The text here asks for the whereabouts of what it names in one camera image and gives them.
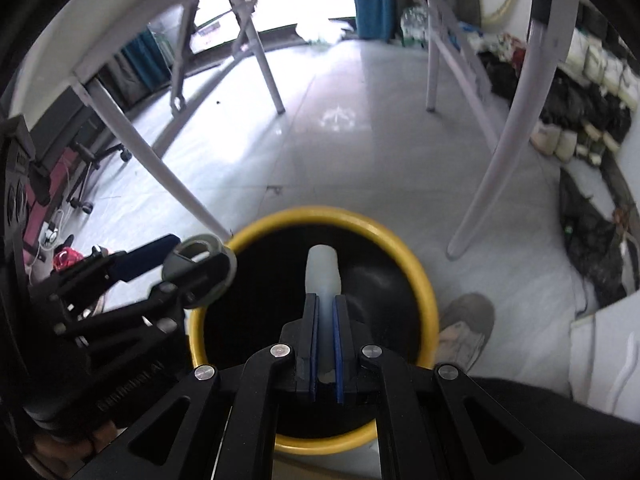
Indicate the pile of dark clothes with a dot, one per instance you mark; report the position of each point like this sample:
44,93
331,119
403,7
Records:
500,70

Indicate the grey tape roll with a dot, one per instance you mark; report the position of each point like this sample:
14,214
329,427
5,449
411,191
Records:
174,260

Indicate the black trousers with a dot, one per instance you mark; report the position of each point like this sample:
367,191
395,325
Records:
575,410

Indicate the blue and grey curtain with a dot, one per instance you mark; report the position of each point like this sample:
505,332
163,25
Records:
372,0
145,60

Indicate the wood grain table white legs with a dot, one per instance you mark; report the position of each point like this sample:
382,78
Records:
150,155

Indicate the grey tan sneaker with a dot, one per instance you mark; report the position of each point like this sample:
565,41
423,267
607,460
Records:
465,325

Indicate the row of pale shoes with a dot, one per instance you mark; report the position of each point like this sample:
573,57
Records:
555,142

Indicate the translucent white plastic tube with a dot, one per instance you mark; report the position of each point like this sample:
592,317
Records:
323,270

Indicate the row of black weight bags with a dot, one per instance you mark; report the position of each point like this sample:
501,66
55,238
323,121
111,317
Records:
590,105

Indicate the pack of water bottles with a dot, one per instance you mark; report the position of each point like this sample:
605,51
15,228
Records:
414,25

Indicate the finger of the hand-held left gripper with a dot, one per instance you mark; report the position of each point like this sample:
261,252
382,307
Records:
195,282
145,257

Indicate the dark cloth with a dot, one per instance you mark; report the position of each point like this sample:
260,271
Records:
595,250

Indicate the person's left hand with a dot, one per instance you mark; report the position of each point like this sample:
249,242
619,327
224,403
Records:
60,455

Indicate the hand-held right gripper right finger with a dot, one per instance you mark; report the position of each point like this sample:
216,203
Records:
340,345

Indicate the black bin with yellow rim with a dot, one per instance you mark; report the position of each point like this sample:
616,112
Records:
270,280

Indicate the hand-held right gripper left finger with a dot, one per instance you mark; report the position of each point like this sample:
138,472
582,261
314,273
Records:
312,345

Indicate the red plastic object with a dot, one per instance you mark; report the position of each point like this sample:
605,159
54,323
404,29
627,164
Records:
67,258

